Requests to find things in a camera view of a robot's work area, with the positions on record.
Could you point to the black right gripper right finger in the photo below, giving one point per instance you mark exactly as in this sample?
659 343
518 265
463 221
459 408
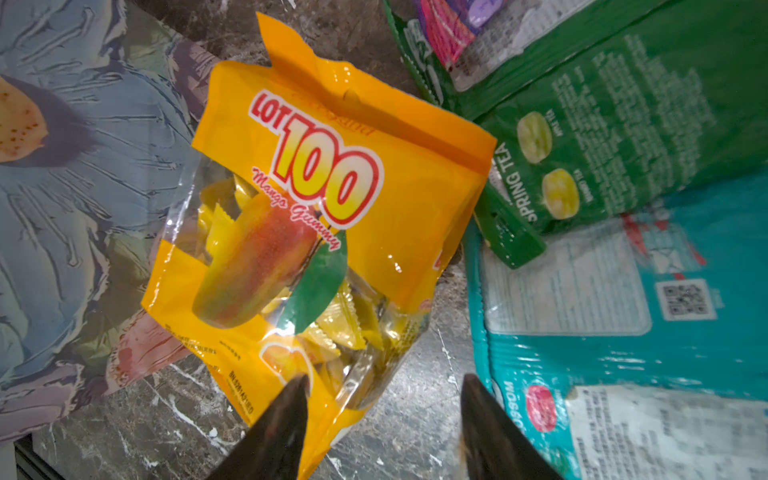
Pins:
493 447

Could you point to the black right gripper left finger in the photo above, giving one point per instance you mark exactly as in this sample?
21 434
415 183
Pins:
273 446

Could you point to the yellow mango gummy bag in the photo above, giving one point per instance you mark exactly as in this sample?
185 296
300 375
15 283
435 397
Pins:
312 232

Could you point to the floral paper bag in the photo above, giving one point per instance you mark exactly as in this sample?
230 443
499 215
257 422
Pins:
99 104

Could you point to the teal snack bag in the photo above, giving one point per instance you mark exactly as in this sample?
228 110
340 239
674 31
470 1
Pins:
636 348

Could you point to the green spring tea snack bag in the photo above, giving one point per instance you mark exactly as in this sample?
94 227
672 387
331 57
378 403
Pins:
599 107

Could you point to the purple pink snack bag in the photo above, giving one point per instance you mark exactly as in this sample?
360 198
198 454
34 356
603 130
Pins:
451 26

